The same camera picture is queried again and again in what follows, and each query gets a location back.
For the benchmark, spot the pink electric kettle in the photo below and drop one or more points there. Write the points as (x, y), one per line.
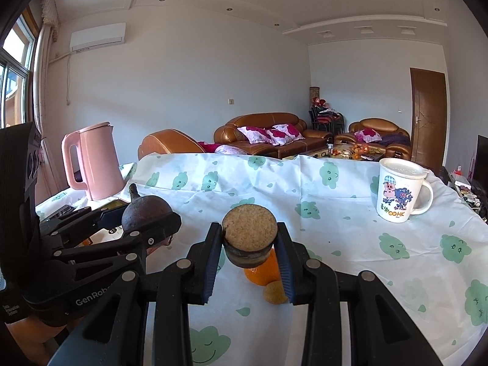
(99, 160)

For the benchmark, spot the brown wooden door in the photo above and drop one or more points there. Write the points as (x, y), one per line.
(429, 118)

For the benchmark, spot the brown leather sofa armrest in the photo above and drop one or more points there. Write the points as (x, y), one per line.
(171, 143)

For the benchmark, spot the brown leather armchair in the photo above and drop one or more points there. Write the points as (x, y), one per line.
(392, 129)

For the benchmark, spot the cluttered coffee table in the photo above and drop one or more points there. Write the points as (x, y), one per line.
(343, 152)

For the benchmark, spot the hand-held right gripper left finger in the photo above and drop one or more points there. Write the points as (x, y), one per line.
(213, 267)

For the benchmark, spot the window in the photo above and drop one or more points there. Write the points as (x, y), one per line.
(15, 76)

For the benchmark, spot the pale curtain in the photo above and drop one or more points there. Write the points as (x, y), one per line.
(47, 84)

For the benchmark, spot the white and red floral pillow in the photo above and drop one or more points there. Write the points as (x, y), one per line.
(368, 135)
(254, 135)
(286, 133)

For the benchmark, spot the brown leather three-seat sofa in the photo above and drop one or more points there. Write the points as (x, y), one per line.
(267, 120)

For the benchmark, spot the purple passion fruit with stem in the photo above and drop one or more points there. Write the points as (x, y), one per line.
(146, 209)

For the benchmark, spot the white cartoon print mug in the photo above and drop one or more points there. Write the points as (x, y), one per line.
(396, 190)

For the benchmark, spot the black television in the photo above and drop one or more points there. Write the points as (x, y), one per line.
(482, 160)

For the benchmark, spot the cork-lid jar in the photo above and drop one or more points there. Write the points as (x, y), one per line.
(249, 228)

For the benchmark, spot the brown longan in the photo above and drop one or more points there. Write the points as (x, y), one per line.
(275, 293)

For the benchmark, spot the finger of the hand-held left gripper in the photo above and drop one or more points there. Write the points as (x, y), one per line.
(68, 219)
(160, 228)

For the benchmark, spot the stacked dark chairs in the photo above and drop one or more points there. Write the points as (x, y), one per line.
(328, 118)

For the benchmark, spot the white air conditioner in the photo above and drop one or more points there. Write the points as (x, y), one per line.
(97, 36)

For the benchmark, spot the tall patterned vase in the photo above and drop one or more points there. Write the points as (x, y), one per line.
(314, 94)

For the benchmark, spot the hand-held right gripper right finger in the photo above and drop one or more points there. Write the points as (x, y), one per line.
(286, 270)

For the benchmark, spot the pink metal tin box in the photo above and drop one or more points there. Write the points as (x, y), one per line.
(110, 232)

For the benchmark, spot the white television stand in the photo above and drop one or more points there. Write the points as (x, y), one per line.
(469, 194)

